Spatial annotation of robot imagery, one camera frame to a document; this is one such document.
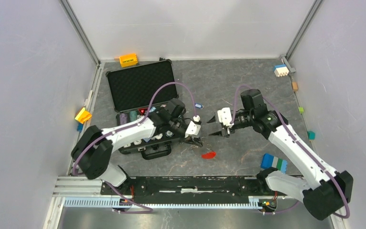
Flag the metal keyring tool red handle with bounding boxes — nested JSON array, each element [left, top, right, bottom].
[[201, 137, 217, 160]]

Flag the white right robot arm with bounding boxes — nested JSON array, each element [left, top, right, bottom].
[[209, 89, 354, 220]]

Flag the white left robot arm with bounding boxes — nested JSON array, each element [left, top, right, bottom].
[[71, 98, 202, 194]]

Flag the blue key tag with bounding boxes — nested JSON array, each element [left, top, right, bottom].
[[195, 103, 204, 109]]

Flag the blue green white brick stack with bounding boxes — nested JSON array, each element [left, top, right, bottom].
[[260, 153, 288, 174]]

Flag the black poker chip case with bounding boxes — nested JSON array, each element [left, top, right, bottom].
[[106, 59, 179, 160]]

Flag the blue white toy block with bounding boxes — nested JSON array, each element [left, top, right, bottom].
[[274, 64, 290, 77]]

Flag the brown wooden cube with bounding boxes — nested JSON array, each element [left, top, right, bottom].
[[292, 82, 298, 92]]

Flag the teal small cube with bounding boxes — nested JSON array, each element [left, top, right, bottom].
[[307, 131, 316, 141]]

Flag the yellow orange toy block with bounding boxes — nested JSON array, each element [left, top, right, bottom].
[[74, 107, 92, 124]]

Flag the small blue block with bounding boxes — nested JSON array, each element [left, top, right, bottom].
[[77, 123, 83, 133]]

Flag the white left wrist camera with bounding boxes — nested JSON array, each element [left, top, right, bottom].
[[185, 115, 201, 138]]

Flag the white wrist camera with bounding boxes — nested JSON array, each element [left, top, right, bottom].
[[185, 115, 201, 138], [216, 107, 234, 137]]

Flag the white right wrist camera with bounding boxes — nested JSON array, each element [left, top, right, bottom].
[[216, 107, 234, 137]]

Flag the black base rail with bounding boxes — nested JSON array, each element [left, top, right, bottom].
[[117, 176, 277, 204]]

